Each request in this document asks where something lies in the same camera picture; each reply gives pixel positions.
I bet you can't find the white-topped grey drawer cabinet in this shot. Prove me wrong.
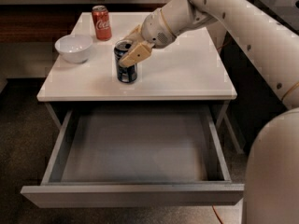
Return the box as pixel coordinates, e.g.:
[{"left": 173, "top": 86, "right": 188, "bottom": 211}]
[{"left": 36, "top": 11, "right": 238, "bottom": 161}]

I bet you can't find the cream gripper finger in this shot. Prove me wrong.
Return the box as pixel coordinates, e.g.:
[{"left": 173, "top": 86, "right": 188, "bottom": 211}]
[
  {"left": 125, "top": 25, "right": 144, "bottom": 43},
  {"left": 120, "top": 41, "right": 153, "bottom": 67}
]

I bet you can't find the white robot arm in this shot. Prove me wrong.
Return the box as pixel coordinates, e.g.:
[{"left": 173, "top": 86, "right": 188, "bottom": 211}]
[{"left": 121, "top": 0, "right": 299, "bottom": 224}]

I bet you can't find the orange power cable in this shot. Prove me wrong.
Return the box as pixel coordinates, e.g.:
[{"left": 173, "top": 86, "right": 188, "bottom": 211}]
[{"left": 211, "top": 0, "right": 299, "bottom": 224}]

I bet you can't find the blue pepsi can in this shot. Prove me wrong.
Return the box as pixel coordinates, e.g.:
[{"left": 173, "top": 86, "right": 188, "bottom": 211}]
[{"left": 114, "top": 40, "right": 137, "bottom": 84}]

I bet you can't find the red coca-cola can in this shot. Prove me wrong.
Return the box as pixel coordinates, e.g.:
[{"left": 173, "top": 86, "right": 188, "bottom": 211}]
[{"left": 92, "top": 5, "right": 112, "bottom": 41}]

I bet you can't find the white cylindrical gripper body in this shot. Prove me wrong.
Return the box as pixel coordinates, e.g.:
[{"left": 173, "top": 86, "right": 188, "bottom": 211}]
[{"left": 141, "top": 8, "right": 176, "bottom": 49}]

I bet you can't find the grey top drawer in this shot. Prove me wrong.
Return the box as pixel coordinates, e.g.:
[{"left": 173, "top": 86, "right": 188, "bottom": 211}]
[{"left": 21, "top": 105, "right": 244, "bottom": 208}]

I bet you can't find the white ceramic bowl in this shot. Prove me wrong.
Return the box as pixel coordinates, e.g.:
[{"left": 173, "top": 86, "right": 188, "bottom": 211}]
[{"left": 54, "top": 35, "right": 93, "bottom": 63}]

